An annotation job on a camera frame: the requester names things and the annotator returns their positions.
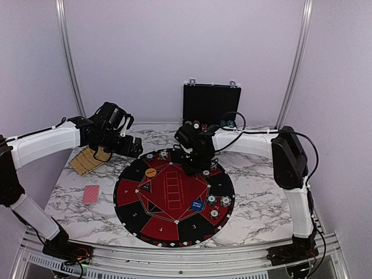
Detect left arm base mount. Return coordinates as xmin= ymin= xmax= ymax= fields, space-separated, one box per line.
xmin=42 ymin=228 xmax=93 ymax=264

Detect teal chips in case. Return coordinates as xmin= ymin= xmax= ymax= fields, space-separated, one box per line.
xmin=220 ymin=120 xmax=236 ymax=128

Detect woven bamboo tray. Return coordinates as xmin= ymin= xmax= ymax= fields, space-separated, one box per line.
xmin=69 ymin=147 xmax=112 ymax=176

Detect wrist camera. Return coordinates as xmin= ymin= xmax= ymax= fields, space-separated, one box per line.
xmin=118 ymin=113 xmax=134 ymax=137
xmin=174 ymin=123 xmax=206 ymax=152

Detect black triangular all-in marker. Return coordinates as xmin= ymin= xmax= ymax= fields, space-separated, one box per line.
xmin=139 ymin=181 xmax=152 ymax=193

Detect aluminium frame post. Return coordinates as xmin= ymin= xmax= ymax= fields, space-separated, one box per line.
xmin=275 ymin=0 xmax=314 ymax=128
xmin=55 ymin=0 xmax=86 ymax=116

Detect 100 chips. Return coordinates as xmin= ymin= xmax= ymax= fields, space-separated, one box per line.
xmin=202 ymin=170 xmax=210 ymax=177
xmin=209 ymin=209 xmax=220 ymax=220

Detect left aluminium frame post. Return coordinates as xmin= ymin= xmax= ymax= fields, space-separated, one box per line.
xmin=55 ymin=0 xmax=86 ymax=116

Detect orange big blind button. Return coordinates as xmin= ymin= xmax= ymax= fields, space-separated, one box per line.
xmin=145 ymin=168 xmax=158 ymax=178

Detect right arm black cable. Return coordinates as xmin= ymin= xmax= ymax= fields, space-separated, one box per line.
xmin=213 ymin=112 xmax=320 ymax=187

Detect cream blue chips in case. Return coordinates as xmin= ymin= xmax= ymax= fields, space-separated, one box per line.
xmin=185 ymin=120 xmax=201 ymax=129

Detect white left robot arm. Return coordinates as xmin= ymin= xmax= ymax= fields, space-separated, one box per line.
xmin=1 ymin=116 xmax=143 ymax=259

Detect round red black poker mat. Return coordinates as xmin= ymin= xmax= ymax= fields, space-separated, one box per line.
xmin=113 ymin=148 xmax=235 ymax=248

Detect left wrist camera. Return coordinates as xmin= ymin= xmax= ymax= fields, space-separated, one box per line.
xmin=118 ymin=113 xmax=134 ymax=137

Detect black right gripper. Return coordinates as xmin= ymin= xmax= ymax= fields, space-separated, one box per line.
xmin=180 ymin=150 xmax=211 ymax=177

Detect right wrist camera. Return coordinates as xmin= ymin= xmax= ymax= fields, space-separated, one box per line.
xmin=174 ymin=123 xmax=206 ymax=152

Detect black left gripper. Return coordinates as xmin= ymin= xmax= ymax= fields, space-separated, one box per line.
xmin=98 ymin=129 xmax=142 ymax=158

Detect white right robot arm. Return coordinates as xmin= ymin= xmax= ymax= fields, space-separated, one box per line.
xmin=174 ymin=123 xmax=316 ymax=260

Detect red playing card deck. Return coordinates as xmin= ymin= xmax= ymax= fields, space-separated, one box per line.
xmin=82 ymin=185 xmax=99 ymax=205

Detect blue small blind button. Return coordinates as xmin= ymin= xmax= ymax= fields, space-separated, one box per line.
xmin=190 ymin=200 xmax=204 ymax=212

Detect aluminium front rail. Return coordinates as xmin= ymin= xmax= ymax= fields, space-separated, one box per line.
xmin=11 ymin=229 xmax=349 ymax=279

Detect black chip carrying case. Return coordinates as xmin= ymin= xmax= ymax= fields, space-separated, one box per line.
xmin=182 ymin=84 xmax=242 ymax=126

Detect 50 chips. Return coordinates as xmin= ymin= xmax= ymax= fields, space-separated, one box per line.
xmin=206 ymin=195 xmax=217 ymax=206
xmin=146 ymin=153 xmax=155 ymax=162

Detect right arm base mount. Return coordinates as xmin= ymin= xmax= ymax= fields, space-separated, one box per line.
xmin=267 ymin=230 xmax=319 ymax=266

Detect right aluminium frame post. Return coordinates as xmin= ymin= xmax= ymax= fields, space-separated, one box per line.
xmin=275 ymin=0 xmax=314 ymax=128

